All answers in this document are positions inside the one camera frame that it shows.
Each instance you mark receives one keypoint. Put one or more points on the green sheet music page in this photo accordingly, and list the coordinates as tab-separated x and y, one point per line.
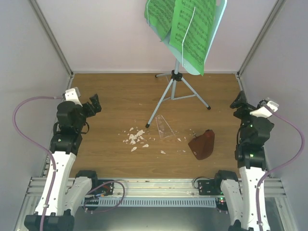
190	31
159	14

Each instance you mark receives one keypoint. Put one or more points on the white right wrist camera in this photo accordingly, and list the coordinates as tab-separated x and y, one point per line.
265	108

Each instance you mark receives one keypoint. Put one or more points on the green sheet music left page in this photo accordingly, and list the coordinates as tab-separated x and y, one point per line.
159	14

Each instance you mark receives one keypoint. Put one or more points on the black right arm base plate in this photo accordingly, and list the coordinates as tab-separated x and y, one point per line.
209	188

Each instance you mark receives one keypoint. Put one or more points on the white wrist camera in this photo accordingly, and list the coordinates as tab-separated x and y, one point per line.
73	95
265	108

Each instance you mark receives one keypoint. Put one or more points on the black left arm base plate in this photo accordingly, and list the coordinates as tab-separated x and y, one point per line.
105	190

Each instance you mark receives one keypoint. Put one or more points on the green sheet music right page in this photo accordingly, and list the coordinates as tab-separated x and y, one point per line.
190	31

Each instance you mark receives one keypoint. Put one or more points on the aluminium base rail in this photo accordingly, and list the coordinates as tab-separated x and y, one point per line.
162	188

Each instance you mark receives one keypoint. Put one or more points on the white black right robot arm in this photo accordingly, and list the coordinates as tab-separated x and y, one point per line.
244	195

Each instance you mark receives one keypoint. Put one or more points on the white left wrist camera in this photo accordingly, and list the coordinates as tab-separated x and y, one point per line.
73	95

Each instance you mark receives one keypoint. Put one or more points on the large white paper scrap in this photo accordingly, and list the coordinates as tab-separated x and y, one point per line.
138	136

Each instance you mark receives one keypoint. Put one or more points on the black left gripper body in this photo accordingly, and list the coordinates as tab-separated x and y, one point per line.
90	112

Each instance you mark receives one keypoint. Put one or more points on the light blue music stand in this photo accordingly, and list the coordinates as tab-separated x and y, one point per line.
175	74

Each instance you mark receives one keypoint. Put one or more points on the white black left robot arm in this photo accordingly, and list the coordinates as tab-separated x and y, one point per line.
58	204

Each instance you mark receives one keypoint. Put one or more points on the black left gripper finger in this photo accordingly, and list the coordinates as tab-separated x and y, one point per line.
91	99
96	104

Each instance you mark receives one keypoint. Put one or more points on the clear plastic metronome cover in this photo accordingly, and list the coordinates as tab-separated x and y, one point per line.
163	127

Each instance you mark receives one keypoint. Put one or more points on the grey slotted cable duct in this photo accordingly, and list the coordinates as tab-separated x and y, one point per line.
154	202

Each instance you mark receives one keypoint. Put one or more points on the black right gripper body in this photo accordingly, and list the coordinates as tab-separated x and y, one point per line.
244	108

